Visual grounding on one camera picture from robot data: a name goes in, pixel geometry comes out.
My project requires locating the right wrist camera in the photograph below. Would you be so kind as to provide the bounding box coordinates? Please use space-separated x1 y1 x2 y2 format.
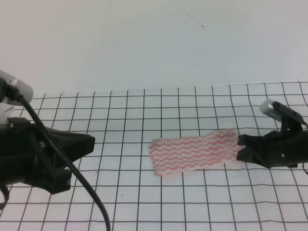
259 99 308 132

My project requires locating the black left camera cable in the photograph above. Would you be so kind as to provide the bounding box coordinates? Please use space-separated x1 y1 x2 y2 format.
4 84 113 231

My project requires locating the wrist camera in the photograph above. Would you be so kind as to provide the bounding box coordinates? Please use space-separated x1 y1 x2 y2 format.
259 99 308 132
0 70 35 116

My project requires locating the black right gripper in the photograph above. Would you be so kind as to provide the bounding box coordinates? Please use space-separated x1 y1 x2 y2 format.
236 130 308 168

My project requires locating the pink wavy-striped towel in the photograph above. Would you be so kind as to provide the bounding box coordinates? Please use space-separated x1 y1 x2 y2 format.
149 129 243 176

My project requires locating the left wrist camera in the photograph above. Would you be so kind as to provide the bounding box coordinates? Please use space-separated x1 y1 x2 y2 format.
0 70 35 116

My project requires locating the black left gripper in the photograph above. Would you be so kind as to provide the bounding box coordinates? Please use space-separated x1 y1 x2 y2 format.
0 117 95 194

